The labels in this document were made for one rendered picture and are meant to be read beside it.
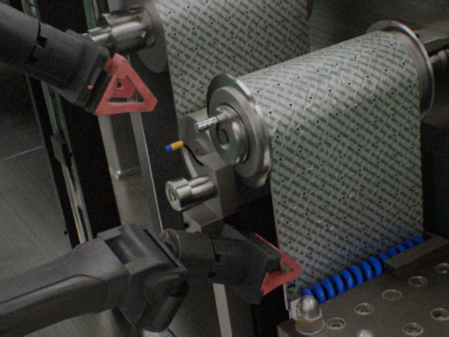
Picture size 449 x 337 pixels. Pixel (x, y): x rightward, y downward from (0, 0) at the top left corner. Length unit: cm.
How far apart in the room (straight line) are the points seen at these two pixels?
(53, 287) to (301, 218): 35
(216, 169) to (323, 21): 44
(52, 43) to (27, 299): 26
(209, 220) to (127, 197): 63
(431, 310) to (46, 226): 85
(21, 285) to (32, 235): 79
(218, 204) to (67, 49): 31
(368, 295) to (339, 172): 16
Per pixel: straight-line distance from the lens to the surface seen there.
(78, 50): 90
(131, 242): 92
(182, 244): 96
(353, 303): 108
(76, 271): 87
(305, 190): 105
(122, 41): 118
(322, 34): 142
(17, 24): 88
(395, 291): 110
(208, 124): 102
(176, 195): 105
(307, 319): 103
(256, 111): 98
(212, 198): 109
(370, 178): 111
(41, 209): 173
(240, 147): 100
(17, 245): 162
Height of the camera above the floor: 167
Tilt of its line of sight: 26 degrees down
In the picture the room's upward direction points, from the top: 8 degrees counter-clockwise
